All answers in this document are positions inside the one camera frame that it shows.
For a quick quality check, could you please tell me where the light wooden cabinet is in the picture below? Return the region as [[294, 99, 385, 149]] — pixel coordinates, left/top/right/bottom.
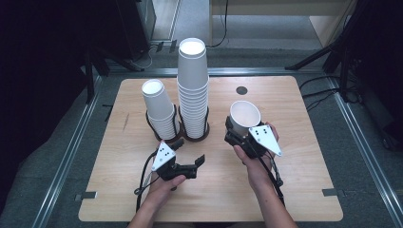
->
[[208, 0, 357, 49]]

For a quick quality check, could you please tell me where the black metal stand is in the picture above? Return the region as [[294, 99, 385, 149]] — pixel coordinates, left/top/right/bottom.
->
[[83, 47, 145, 105]]

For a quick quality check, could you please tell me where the black hanging cable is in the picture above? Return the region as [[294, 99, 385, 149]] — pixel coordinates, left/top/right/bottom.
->
[[207, 0, 230, 49]]

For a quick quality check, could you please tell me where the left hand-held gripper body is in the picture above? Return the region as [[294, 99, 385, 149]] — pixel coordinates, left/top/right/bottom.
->
[[151, 141, 200, 182]]

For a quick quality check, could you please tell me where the grey tape strip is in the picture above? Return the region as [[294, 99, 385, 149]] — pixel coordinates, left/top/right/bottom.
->
[[321, 187, 346, 198], [74, 191, 98, 202]]

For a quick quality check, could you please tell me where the black wire cup holder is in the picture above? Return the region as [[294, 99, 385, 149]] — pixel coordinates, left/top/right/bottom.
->
[[178, 105, 211, 143], [144, 104, 182, 144]]

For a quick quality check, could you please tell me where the person's right hand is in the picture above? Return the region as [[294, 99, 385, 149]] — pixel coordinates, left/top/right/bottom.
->
[[233, 122, 280, 191]]

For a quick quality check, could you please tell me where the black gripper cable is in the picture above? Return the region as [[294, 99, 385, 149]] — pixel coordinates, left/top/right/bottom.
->
[[134, 150, 162, 214], [250, 139, 287, 207]]

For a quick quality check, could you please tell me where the metal floor rail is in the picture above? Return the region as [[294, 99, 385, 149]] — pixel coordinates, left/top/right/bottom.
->
[[107, 66, 331, 77], [31, 75, 104, 228], [327, 75, 403, 227]]

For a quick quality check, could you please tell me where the short stack of white cups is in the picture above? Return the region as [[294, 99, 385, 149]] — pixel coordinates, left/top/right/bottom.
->
[[141, 78, 182, 142]]

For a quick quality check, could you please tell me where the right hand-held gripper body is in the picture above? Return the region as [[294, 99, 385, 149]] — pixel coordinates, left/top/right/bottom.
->
[[223, 123, 283, 160]]

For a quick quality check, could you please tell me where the black tripod stand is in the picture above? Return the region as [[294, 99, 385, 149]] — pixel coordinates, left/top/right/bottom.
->
[[284, 0, 365, 71]]

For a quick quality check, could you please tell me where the tall stack of white cups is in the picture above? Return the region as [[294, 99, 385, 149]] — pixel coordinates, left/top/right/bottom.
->
[[176, 37, 210, 141]]

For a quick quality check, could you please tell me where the white paper cup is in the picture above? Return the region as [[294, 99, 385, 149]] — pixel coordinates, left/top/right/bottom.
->
[[229, 100, 262, 138]]

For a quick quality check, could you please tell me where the black computer cabinet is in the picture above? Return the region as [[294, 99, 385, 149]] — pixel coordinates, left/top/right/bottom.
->
[[115, 0, 157, 61]]

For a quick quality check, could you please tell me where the person's left hand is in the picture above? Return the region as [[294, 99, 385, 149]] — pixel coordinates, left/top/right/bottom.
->
[[144, 174, 188, 210]]

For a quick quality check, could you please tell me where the black floor cable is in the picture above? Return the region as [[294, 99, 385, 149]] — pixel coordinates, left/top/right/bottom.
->
[[298, 75, 341, 112]]

